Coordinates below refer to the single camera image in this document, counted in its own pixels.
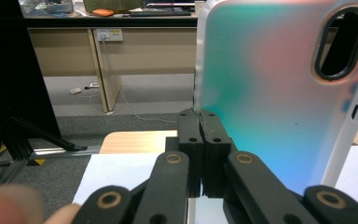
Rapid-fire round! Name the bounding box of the white socket panel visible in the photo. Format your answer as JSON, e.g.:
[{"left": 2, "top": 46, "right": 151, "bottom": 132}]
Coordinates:
[{"left": 95, "top": 28, "right": 124, "bottom": 43}]

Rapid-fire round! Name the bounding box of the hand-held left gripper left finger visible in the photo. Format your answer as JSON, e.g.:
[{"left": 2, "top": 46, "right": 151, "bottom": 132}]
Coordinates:
[{"left": 176, "top": 107, "right": 205, "bottom": 199}]

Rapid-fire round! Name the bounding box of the orange pouch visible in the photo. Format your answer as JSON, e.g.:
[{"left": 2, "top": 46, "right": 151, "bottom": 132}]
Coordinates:
[{"left": 91, "top": 8, "right": 115, "bottom": 18}]

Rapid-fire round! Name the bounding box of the beige wooden desk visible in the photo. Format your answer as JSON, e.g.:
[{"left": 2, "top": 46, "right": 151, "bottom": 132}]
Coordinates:
[{"left": 24, "top": 13, "right": 200, "bottom": 114}]

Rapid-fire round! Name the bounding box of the clear plastic box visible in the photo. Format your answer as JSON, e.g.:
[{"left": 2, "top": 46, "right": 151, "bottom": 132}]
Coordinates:
[{"left": 45, "top": 0, "right": 75, "bottom": 14}]

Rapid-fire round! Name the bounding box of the white floor cable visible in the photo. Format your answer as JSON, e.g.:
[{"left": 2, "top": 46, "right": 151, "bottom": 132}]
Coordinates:
[{"left": 101, "top": 38, "right": 179, "bottom": 124}]

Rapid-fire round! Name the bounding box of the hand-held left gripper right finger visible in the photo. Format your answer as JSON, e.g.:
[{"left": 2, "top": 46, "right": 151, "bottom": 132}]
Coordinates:
[{"left": 200, "top": 108, "right": 233, "bottom": 199}]

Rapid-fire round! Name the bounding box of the black tripod stand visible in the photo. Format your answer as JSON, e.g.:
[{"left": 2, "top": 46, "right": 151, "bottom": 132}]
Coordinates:
[
  {"left": 0, "top": 116, "right": 89, "bottom": 187},
  {"left": 0, "top": 0, "right": 62, "bottom": 188}
]

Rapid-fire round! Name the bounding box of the short aluminium floor rail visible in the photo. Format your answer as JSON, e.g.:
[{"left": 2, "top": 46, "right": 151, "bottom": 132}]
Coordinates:
[{"left": 27, "top": 146, "right": 102, "bottom": 161}]

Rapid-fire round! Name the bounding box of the green woven basket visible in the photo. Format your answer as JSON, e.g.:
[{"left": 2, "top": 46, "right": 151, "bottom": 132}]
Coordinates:
[{"left": 82, "top": 0, "right": 145, "bottom": 13}]

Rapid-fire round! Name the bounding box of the blue translucent phone case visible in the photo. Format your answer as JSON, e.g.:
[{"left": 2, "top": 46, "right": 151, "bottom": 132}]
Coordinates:
[{"left": 193, "top": 0, "right": 358, "bottom": 196}]

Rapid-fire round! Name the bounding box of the small white plug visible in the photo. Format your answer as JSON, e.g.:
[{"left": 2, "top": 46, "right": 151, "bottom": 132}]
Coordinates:
[{"left": 84, "top": 81, "right": 101, "bottom": 91}]

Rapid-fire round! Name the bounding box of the black keyboard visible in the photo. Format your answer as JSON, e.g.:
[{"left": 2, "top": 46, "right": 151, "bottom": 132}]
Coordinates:
[{"left": 129, "top": 9, "right": 193, "bottom": 18}]

